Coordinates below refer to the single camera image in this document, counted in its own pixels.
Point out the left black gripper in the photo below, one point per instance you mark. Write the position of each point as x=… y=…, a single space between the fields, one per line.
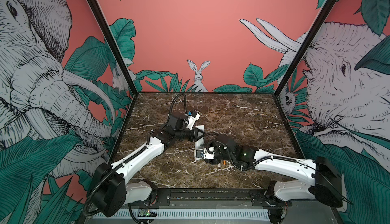
x=194 y=136

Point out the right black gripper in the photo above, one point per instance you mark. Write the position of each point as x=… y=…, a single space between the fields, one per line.
x=214 y=162

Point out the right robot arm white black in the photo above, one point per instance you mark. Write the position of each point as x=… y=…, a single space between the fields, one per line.
x=311 y=179

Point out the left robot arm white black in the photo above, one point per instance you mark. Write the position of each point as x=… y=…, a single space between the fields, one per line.
x=110 y=188

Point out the small green circuit board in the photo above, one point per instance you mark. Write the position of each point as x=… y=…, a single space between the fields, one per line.
x=147 y=213

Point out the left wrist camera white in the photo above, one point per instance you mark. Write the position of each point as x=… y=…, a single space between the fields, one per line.
x=192 y=117

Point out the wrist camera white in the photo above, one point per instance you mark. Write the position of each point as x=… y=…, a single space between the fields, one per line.
x=203 y=154
x=192 y=117

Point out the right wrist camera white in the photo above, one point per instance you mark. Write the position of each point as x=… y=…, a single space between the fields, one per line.
x=203 y=154

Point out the black mounting rail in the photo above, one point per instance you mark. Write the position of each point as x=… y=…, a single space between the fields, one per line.
x=255 y=196

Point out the white slotted cable duct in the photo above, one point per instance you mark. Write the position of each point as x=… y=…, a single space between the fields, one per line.
x=225 y=214

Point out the left black frame post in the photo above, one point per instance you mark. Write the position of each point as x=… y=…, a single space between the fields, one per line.
x=102 y=22

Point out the black frame post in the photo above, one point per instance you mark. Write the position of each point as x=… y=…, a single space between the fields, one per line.
x=102 y=22
x=321 y=17

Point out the right black frame post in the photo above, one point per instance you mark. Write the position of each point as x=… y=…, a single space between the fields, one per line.
x=321 y=17

